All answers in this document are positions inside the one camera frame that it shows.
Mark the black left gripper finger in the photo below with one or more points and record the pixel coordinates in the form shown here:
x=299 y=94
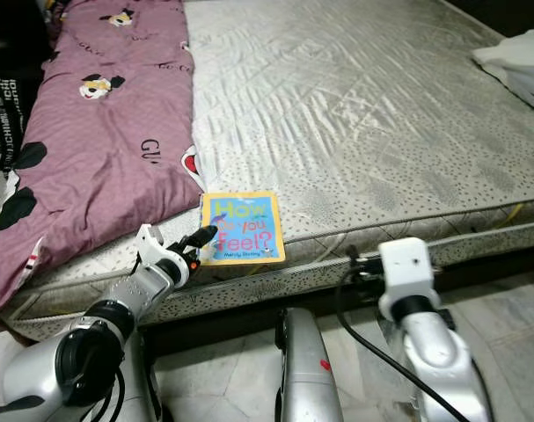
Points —
x=203 y=237

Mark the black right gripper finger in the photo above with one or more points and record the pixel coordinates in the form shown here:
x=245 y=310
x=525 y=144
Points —
x=351 y=255

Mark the blue yellow children's book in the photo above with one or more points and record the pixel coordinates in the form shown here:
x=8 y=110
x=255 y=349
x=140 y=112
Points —
x=245 y=224

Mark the white pillow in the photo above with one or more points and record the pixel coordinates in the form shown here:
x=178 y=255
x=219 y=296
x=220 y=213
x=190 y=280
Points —
x=517 y=75

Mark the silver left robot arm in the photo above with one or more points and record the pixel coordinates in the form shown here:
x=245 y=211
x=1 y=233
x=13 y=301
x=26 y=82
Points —
x=82 y=369

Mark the dark bed base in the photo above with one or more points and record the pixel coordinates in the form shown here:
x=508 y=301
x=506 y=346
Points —
x=249 y=303

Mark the silver robot right leg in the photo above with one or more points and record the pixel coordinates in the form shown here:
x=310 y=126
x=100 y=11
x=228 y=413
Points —
x=309 y=369

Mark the silver robot leg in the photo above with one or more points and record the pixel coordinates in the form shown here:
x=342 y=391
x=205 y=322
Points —
x=143 y=387
x=309 y=369

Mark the silver robot left leg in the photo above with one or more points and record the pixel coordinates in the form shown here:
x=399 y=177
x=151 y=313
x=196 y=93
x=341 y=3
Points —
x=143 y=387

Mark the mauve cartoon print blanket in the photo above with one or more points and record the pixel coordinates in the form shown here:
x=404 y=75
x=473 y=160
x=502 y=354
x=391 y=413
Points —
x=99 y=132

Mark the grey quilted mattress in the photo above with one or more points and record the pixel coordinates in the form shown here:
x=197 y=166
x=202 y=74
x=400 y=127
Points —
x=346 y=105

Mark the black bag with white lettering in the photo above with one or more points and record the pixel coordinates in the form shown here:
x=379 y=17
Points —
x=16 y=114

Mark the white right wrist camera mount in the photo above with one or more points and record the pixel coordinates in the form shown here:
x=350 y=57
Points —
x=405 y=268

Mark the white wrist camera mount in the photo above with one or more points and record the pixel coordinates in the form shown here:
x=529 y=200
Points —
x=150 y=243
x=405 y=268

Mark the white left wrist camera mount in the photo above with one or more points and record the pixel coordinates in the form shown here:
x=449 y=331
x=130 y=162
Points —
x=150 y=243

